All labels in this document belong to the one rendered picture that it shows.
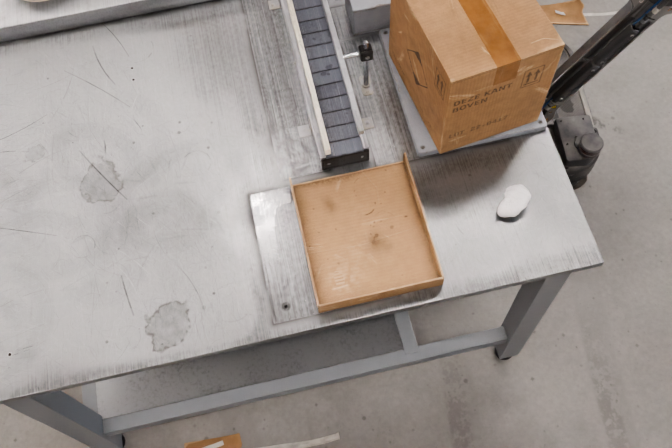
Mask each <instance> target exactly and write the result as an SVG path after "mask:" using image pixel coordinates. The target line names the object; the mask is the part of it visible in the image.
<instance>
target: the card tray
mask: <svg viewBox="0 0 672 448"><path fill-rule="evenodd" d="M289 181H290V186H291V190H292V195H293V199H294V204H295V208H296V213H297V217H298V222H299V226H300V231H301V235H302V240H303V244H304V249H305V253H306V258H307V262H308V267H309V271H310V276H311V280H312V285H313V289H314V293H315V298H316V302H317V307H318V311H319V313H322V312H326V311H331V310H335V309H339V308H344V307H348V306H353V305H357V304H361V303H366V302H370V301H374V300H379V299H383V298H388V297H392V296H396V295H401V294H405V293H410V292H414V291H418V290H423V289H427V288H431V287H436V286H440V285H443V282H444V278H445V277H444V274H443V271H442V268H441V265H440V261H439V258H438V255H437V252H436V249H435V245H434V242H433V239H432V236H431V232H430V229H429V226H428V223H427V220H426V216H425V213H424V210H423V207H422V204H421V200H420V197H419V194H418V191H417V187H416V184H415V181H414V178H413V175H412V171H411V168H410V165H409V162H408V159H407V155H406V152H405V153H404V158H403V161H401V162H396V163H392V164H387V165H382V166H378V167H373V168H368V169H364V170H359V171H355V172H350V173H345V174H341V175H336V176H331V177H327V178H322V179H318V180H313V181H308V182H304V183H299V184H295V185H292V181H291V177H289Z"/></svg>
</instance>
